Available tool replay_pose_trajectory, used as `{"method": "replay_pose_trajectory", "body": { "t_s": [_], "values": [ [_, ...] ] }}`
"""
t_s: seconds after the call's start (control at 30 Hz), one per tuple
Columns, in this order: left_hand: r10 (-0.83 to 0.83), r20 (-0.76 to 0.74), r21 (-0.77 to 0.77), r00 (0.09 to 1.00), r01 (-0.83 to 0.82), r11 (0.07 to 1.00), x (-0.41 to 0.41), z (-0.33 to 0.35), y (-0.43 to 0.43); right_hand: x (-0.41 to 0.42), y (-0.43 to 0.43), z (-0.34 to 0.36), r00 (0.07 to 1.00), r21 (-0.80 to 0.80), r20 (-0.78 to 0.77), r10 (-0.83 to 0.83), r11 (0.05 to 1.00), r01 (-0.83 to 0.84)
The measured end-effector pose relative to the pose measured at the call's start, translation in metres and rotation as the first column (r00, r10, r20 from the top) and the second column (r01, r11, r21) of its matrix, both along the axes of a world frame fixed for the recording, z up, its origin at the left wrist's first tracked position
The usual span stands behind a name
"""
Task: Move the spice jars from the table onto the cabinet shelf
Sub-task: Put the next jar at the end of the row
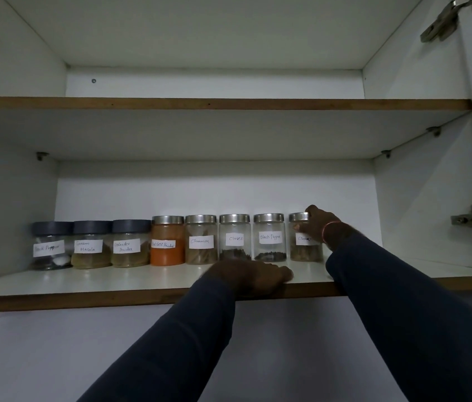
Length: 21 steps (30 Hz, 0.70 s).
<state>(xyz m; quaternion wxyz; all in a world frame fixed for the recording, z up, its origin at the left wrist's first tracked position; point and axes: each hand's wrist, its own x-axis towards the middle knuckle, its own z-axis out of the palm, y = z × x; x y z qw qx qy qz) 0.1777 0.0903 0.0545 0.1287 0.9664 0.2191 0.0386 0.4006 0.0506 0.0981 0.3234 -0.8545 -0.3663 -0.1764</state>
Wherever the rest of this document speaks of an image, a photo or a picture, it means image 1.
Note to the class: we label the person's right hand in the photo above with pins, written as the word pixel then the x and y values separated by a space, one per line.
pixel 320 221

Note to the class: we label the metal shelf support peg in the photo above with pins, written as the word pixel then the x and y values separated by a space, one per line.
pixel 386 154
pixel 42 155

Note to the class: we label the person's left forearm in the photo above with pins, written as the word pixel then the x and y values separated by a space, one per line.
pixel 169 351

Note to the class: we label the person's left hand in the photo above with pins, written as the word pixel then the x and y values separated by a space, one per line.
pixel 252 276

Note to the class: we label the white cabinet shelves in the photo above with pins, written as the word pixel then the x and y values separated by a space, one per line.
pixel 219 192

